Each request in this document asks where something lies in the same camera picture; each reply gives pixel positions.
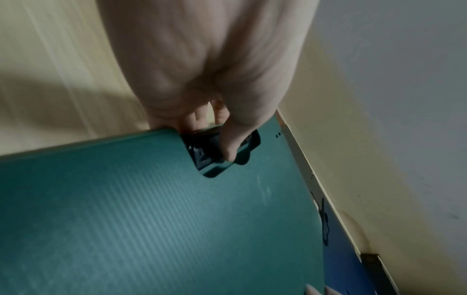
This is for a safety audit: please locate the person's right hand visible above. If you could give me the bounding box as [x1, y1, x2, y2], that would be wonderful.
[304, 283, 342, 295]

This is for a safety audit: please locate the person's left hand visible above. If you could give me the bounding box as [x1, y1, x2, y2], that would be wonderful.
[95, 0, 322, 162]

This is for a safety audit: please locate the blue folder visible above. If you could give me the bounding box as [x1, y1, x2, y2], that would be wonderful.
[310, 190, 378, 295]

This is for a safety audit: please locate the green folder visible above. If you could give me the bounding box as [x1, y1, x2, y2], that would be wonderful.
[0, 115, 325, 295]

